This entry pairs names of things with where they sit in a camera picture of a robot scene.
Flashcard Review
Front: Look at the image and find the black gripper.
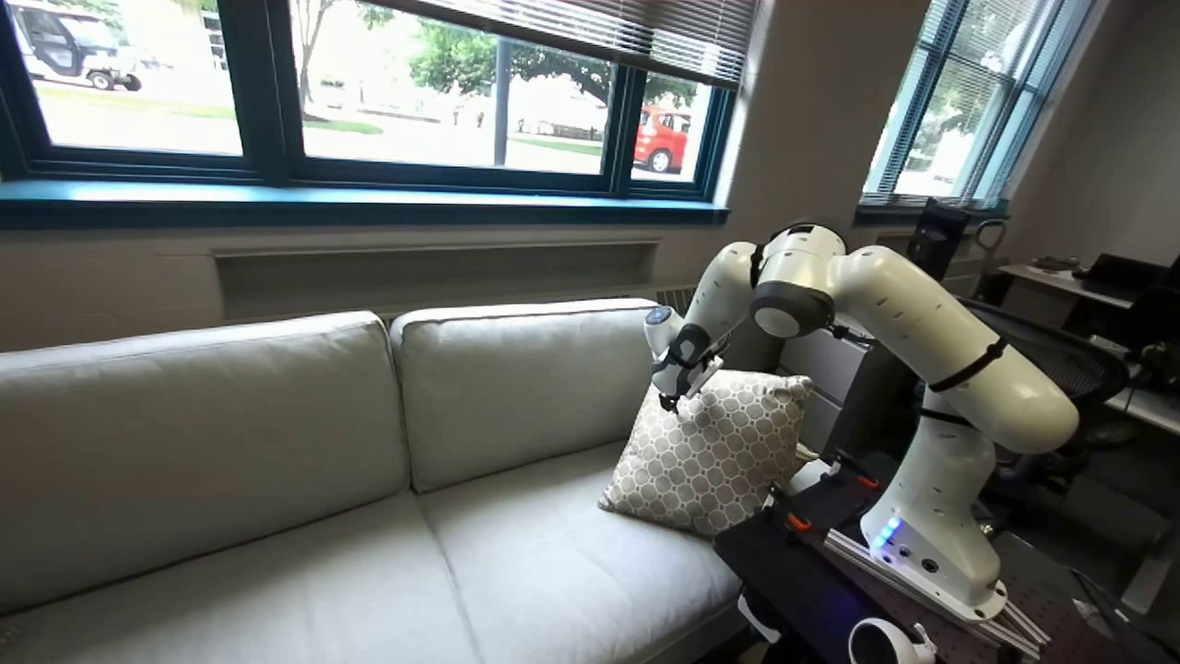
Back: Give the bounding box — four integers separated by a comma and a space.
654, 345, 726, 405

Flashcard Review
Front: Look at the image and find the hexagon patterned beige pillow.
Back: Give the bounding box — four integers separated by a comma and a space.
599, 363, 818, 542

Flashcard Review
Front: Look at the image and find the grey filing cabinet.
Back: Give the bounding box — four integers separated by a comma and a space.
774, 325, 930, 466

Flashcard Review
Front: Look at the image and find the grey sofa back cushion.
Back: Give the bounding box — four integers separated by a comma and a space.
0, 307, 414, 617
386, 296, 674, 493

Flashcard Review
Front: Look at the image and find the orange black clamp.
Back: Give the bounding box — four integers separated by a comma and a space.
825, 452, 884, 499
763, 477, 818, 539

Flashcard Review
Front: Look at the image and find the black robot table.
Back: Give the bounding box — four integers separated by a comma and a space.
711, 452, 1180, 664

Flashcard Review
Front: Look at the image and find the grey sofa seat cushion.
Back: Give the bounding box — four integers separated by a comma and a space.
417, 437, 750, 664
0, 491, 487, 664

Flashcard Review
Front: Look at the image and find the red car outside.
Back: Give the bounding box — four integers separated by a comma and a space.
630, 104, 702, 175

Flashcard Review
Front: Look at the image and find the grey fabric sofa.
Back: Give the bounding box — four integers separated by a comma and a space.
0, 296, 829, 664

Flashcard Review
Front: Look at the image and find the dark monitor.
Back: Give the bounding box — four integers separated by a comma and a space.
910, 197, 978, 269

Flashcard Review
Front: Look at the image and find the grey slatted window blind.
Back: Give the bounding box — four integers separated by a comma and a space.
401, 0, 760, 89

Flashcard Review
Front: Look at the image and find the narrow teal side window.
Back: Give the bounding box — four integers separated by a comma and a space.
861, 0, 1110, 222

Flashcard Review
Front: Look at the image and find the black laptop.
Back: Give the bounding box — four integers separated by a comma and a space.
1076, 249, 1180, 307

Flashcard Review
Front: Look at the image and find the dark vehicle outside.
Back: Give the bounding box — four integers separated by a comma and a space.
3, 0, 147, 94

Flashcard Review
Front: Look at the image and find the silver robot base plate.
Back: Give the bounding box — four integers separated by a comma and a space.
818, 522, 1055, 656

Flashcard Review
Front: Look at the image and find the wide teal window frame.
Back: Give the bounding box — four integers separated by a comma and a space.
0, 0, 752, 233

